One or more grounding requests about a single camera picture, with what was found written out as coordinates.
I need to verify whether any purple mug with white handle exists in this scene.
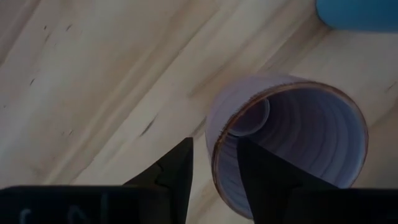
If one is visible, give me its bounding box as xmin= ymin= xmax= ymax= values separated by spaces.
xmin=205 ymin=73 xmax=369 ymax=220

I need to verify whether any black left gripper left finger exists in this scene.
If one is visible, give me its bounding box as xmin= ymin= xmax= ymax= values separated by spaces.
xmin=123 ymin=138 xmax=194 ymax=224

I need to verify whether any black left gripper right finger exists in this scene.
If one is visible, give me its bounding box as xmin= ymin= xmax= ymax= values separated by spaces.
xmin=236 ymin=138 xmax=338 ymax=224

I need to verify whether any blue cup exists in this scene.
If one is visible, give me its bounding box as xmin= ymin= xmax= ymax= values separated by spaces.
xmin=315 ymin=0 xmax=398 ymax=32

